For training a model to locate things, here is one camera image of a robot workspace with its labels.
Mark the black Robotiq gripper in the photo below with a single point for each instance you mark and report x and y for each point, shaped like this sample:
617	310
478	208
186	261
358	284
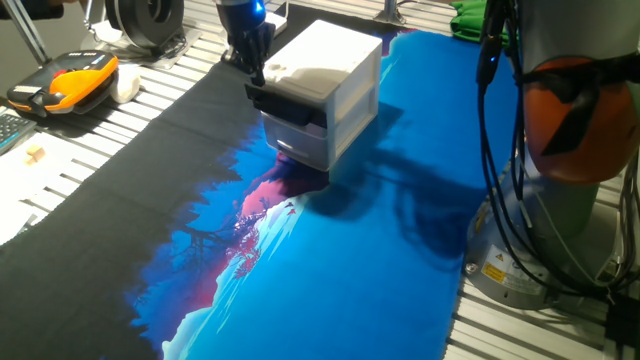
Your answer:
242	25

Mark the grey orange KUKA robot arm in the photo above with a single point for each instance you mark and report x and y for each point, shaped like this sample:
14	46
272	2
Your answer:
575	125

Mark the person's dark sleeved forearm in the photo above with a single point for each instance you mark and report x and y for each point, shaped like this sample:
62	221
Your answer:
30	7

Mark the white plastic drawer cabinet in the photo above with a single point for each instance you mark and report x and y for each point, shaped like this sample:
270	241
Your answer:
325	55

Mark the black round spool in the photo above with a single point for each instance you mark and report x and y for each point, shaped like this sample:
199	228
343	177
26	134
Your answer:
145	20

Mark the orange black teach pendant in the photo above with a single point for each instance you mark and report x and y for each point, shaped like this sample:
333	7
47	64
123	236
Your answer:
70	80

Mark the printed landscape cloth mat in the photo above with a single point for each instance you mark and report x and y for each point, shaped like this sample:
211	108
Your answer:
350	260

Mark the blue grey upright pole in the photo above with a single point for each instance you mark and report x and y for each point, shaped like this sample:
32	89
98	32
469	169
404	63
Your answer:
27	32

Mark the green cloth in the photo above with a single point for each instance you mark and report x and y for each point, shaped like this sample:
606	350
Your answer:
467	22

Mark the small wooden block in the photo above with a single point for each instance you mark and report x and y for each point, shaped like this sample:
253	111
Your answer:
35	154

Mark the black computer keyboard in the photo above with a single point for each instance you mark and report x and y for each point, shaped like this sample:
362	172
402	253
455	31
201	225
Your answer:
12	131

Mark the white paper sheet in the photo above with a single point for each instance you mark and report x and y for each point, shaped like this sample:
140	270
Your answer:
25	195

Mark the silver metal post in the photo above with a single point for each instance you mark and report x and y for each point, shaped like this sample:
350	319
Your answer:
390	11

